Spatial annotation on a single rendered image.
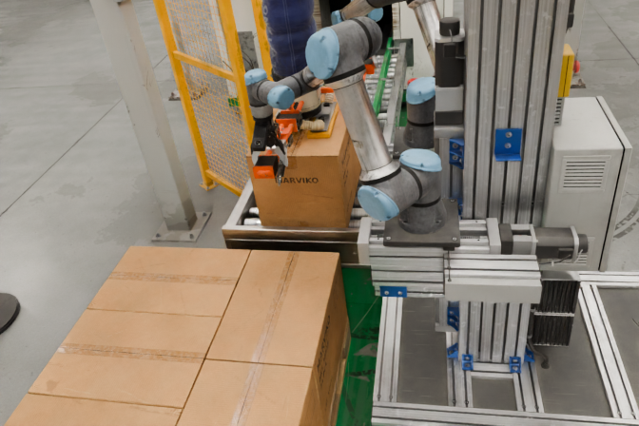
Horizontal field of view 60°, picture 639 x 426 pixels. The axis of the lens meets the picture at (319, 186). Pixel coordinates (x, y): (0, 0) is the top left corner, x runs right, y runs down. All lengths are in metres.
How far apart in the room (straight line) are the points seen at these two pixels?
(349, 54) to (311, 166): 0.96
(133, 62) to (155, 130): 0.41
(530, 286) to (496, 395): 0.76
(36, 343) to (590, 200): 2.71
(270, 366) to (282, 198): 0.77
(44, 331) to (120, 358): 1.20
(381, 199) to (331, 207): 0.96
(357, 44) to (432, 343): 1.43
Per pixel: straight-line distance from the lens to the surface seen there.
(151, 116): 3.26
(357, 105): 1.46
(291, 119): 2.25
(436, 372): 2.39
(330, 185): 2.36
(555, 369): 2.46
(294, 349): 2.06
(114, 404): 2.12
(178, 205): 3.55
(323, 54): 1.42
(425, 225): 1.67
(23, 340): 3.41
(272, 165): 1.96
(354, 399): 2.57
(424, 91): 2.01
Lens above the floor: 2.10
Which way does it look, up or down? 33 degrees down
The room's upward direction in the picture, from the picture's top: 8 degrees counter-clockwise
